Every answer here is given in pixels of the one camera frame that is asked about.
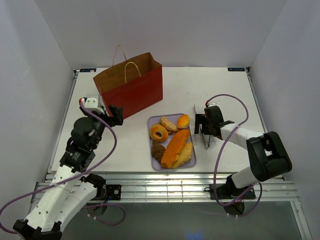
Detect brown chocolate croissant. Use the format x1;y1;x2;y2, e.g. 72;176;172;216
151;141;166;163

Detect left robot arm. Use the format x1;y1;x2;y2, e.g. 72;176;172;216
13;104;124;240

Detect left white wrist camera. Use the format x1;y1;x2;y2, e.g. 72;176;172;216
78;94;105;114

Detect round orange bun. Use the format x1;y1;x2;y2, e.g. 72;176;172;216
176;114;190;129

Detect sliced brown bread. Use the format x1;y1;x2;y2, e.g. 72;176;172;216
160;116;179;132

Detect blue table sticker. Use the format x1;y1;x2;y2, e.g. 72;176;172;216
79;68;97;73
227;67;246;72

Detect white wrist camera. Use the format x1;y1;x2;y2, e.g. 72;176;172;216
205;101;218;108
78;94;105;114

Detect right blue table sticker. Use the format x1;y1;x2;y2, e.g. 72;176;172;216
227;67;246;72

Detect orange donut bread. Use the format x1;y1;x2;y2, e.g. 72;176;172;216
149;125;169;143

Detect purple cable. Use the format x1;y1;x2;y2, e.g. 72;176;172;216
208;93;263;218
0;104;127;235

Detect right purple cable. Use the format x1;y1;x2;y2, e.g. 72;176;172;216
208;93;263;218

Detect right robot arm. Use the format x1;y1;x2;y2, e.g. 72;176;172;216
194;105;293;200

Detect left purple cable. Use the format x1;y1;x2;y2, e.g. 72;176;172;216
0;104;127;235

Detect aluminium table frame rail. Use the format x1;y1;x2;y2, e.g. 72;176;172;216
31;172;301;204

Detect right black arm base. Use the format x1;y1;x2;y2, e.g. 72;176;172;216
204;175;256;200

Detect pale yellow flat bread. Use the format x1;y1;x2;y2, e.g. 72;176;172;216
171;142;193;169

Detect long orange baguette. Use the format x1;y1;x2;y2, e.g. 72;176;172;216
160;129;190;169

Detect metal tongs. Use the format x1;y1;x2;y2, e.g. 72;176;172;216
193;103;211;150

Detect left blue table sticker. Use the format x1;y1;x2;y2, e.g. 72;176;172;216
79;68;97;73

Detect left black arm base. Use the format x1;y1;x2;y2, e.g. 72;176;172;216
80;173;122;201

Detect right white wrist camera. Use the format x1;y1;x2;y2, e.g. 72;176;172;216
205;101;218;108

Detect red paper bag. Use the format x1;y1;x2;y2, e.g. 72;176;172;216
93;52;163;118

